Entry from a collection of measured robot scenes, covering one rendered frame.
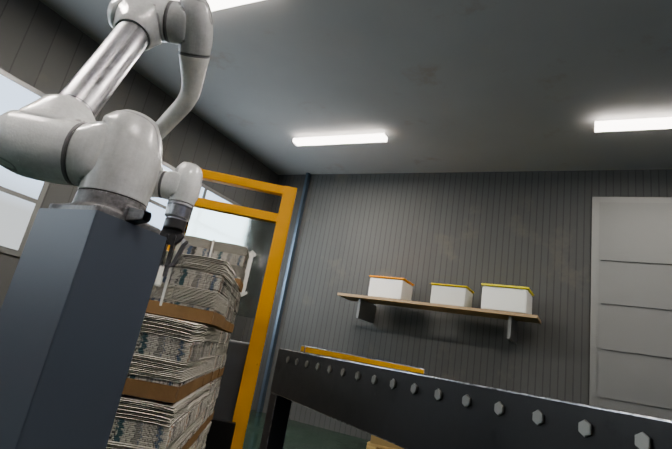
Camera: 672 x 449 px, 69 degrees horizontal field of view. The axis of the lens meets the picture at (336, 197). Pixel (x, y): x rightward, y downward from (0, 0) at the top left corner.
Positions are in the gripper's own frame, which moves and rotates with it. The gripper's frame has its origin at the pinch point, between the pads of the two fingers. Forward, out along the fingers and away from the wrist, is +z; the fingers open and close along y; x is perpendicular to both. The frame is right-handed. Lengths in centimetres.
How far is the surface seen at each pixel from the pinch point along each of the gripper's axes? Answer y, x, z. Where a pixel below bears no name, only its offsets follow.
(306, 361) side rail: -51, 45, 18
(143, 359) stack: -7.1, 21.7, 25.7
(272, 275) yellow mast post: -33, -148, -28
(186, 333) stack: -17.0, 22.2, 16.6
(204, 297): -15.4, -5.6, 3.8
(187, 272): -7.3, -6.3, -3.6
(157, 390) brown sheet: -13.2, 21.8, 33.0
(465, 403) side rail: -71, 100, 19
